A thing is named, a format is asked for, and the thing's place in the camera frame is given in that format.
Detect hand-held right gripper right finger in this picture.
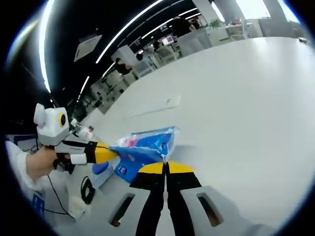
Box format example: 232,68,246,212
165,160,234,236

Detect ceiling air vent panel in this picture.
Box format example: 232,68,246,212
73,34,103,62

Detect long ceiling light strip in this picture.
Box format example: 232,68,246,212
95,0,165,64

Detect grey desk partition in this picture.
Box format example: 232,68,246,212
179,30,213,56

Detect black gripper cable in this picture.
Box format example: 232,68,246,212
46,172,72,215

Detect white table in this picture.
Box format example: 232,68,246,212
51,36,311,236

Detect white flat strip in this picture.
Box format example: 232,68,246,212
127,94,182,118

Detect person's left hand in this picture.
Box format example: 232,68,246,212
26,145,59,182

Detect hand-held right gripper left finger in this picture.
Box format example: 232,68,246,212
108,161,165,236

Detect blue plastic bag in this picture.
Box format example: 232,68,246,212
108,125,181,184

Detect clear plastic water bottle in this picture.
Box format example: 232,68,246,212
70,118,101,142

